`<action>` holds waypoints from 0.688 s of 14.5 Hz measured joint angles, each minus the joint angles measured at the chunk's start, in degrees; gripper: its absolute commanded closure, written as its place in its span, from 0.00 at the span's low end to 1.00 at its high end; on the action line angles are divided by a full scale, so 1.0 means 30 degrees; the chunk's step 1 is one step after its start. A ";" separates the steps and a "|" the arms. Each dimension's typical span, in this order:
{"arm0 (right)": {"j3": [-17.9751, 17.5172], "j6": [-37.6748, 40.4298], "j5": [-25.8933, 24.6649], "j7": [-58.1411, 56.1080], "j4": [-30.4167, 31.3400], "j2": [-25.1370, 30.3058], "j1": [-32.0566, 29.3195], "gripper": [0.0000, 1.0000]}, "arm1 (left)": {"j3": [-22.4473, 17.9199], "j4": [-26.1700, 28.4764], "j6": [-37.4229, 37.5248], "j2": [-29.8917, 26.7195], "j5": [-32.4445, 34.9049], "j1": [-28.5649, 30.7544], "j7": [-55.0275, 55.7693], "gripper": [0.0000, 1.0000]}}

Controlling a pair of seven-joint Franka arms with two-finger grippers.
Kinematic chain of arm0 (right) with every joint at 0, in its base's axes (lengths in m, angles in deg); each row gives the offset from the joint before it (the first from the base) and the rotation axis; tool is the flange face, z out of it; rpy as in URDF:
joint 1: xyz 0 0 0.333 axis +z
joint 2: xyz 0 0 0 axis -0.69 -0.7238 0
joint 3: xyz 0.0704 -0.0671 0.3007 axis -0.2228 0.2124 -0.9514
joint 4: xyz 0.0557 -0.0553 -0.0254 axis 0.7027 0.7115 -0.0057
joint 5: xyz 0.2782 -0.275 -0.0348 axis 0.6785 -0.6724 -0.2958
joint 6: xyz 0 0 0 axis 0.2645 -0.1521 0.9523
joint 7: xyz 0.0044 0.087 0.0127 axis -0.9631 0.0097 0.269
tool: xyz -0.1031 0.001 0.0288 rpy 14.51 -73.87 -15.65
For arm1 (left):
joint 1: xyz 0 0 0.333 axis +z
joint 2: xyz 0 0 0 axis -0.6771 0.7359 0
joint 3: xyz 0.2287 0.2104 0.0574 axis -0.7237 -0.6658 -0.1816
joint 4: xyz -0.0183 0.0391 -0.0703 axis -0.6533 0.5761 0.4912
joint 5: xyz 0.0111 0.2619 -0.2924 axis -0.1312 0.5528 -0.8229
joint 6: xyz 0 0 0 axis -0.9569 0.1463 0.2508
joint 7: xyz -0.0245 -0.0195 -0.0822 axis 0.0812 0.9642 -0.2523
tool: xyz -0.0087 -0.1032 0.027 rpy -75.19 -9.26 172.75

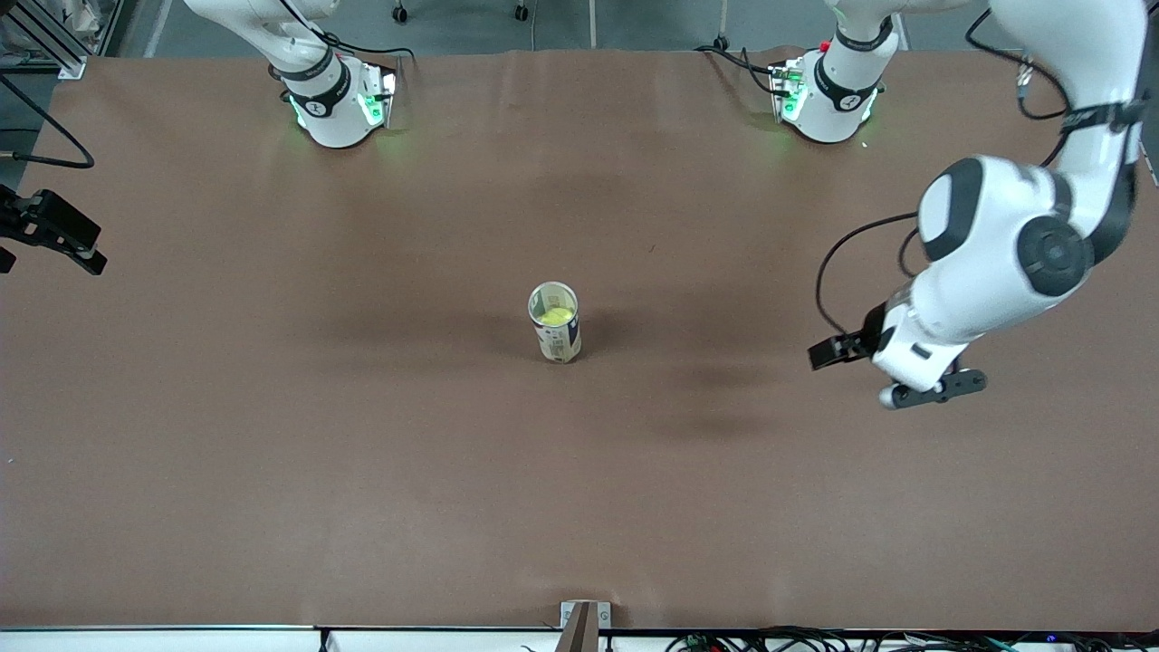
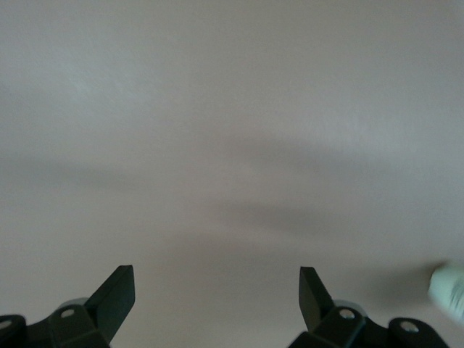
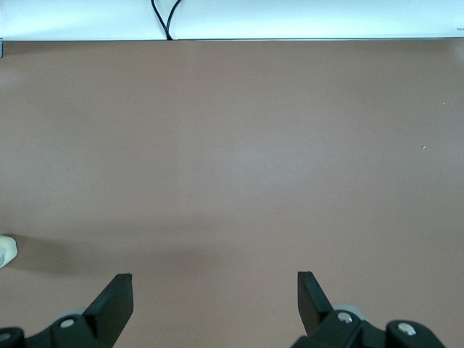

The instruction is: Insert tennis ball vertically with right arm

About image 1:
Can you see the brown table cover sheet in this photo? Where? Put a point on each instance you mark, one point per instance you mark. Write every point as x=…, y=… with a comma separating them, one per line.
x=543, y=471

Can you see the white and blue tennis ball can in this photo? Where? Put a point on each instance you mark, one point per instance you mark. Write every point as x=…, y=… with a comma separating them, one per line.
x=560, y=346

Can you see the silver metal table bracket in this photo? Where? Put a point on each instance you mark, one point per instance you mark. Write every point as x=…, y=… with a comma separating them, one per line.
x=584, y=625

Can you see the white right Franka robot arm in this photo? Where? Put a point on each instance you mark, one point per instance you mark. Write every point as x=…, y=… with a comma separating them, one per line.
x=335, y=118

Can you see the yellow tennis ball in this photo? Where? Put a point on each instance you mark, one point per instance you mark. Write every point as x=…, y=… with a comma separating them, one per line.
x=557, y=317

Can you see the aluminium frame profile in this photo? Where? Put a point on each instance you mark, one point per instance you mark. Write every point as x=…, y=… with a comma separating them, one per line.
x=54, y=45

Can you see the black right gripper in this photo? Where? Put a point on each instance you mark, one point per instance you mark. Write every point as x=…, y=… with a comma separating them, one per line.
x=27, y=223

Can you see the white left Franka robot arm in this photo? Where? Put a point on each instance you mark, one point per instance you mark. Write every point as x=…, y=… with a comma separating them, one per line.
x=996, y=272

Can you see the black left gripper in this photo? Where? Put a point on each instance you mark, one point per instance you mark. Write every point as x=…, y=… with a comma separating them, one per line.
x=871, y=336

